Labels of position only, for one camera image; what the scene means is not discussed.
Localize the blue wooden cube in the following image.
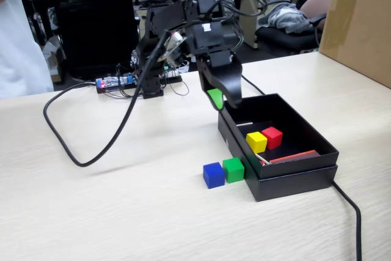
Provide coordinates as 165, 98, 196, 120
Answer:
203, 162, 226, 189

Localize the small white breadboard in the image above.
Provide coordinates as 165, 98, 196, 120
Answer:
163, 61, 190, 80

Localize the thin wooden stick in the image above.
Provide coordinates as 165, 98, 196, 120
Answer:
255, 152, 271, 166

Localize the red brown flat slab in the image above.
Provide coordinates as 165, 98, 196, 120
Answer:
268, 150, 321, 164

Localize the green wooden cube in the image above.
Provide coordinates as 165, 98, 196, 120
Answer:
222, 157, 246, 183

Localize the black mesh office chair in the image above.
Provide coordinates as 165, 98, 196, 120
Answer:
45, 0, 143, 81

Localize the thick black camera cable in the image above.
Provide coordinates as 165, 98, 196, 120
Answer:
43, 30, 172, 167

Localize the grey crumpled garment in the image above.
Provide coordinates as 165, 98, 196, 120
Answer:
258, 2, 315, 34

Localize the black armrest office chair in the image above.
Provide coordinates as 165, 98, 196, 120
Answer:
255, 13, 327, 56

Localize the controller board with blue modules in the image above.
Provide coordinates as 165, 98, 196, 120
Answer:
95, 74, 137, 94

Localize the open cardboard box with papers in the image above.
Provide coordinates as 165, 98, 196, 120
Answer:
42, 37, 67, 84

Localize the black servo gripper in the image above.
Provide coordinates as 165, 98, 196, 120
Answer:
185, 20, 244, 112

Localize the red wooden cube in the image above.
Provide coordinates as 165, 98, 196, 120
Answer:
261, 126, 283, 150

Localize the tangled black cables pile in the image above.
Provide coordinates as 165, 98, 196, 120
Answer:
139, 0, 172, 10

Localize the black open box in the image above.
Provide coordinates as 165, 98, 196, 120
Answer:
217, 111, 339, 203

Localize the bare camera circuit board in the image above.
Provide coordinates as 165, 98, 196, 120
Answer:
157, 31, 188, 62

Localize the black cardboard box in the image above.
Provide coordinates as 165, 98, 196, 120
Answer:
219, 92, 340, 180

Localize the black power cable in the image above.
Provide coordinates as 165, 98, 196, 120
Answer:
240, 74, 364, 261

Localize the yellow wooden cube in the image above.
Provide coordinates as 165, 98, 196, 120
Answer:
246, 131, 268, 154

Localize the large brown cardboard box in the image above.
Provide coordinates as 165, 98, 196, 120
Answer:
318, 0, 391, 89

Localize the person in white shirt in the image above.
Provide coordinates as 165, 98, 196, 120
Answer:
0, 0, 55, 100

